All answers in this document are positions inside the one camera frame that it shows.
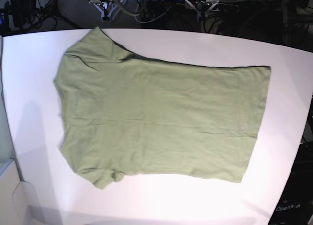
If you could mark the white panel at left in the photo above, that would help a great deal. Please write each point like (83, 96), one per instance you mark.
(14, 206)

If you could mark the green T-shirt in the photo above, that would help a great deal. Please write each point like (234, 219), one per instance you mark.
(124, 115)

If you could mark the black OpenArm case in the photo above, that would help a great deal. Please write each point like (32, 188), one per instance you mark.
(295, 206)

